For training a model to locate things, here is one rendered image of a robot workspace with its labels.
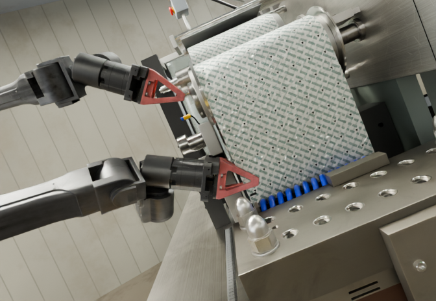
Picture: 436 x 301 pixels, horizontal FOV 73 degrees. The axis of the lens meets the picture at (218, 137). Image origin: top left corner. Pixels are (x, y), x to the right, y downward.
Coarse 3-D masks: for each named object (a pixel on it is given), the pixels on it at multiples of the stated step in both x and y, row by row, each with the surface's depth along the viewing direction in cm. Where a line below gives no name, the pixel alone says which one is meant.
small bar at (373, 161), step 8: (376, 152) 48; (360, 160) 47; (368, 160) 46; (376, 160) 46; (384, 160) 46; (344, 168) 47; (352, 168) 46; (360, 168) 46; (368, 168) 46; (376, 168) 46; (328, 176) 46; (336, 176) 46; (344, 176) 46; (352, 176) 46; (336, 184) 46
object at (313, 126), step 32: (288, 96) 51; (320, 96) 51; (352, 96) 51; (224, 128) 52; (256, 128) 51; (288, 128) 51; (320, 128) 51; (352, 128) 51; (256, 160) 52; (288, 160) 52; (320, 160) 52; (352, 160) 52; (256, 192) 52
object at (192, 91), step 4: (188, 84) 56; (192, 84) 55; (188, 88) 55; (192, 88) 54; (192, 92) 54; (192, 96) 54; (196, 96) 54; (196, 100) 54; (196, 104) 54; (200, 104) 54; (200, 108) 55; (200, 112) 55; (204, 112) 56; (200, 116) 56; (204, 116) 56
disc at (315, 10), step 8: (312, 8) 54; (320, 8) 52; (320, 16) 53; (328, 16) 50; (328, 24) 51; (336, 32) 49; (336, 40) 51; (344, 48) 50; (344, 56) 51; (344, 64) 52; (344, 72) 53
